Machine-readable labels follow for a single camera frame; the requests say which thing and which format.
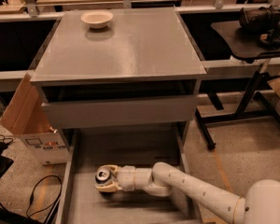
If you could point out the open grey middle drawer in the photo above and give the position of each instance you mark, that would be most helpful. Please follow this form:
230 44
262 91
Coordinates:
81 203

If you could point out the grey top drawer front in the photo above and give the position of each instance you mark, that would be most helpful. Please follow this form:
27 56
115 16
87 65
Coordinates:
121 112

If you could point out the white paper bowl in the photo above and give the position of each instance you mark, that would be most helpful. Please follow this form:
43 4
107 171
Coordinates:
97 19

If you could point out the black side table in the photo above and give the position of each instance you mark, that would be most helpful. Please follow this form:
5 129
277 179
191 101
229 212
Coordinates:
244 47

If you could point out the dark device on table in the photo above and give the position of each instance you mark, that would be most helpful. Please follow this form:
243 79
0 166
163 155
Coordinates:
264 22

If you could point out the grey drawer cabinet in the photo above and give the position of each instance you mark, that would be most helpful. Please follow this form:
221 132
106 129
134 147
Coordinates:
142 53

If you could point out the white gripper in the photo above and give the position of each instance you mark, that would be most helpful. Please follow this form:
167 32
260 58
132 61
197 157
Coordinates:
126 177

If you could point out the open cardboard box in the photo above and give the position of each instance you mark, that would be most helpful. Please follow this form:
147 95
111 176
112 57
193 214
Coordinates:
26 120

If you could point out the blue pepsi can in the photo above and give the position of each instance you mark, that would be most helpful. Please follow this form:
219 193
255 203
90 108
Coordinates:
102 179

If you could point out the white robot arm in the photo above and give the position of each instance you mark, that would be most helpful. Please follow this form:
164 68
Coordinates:
261 205

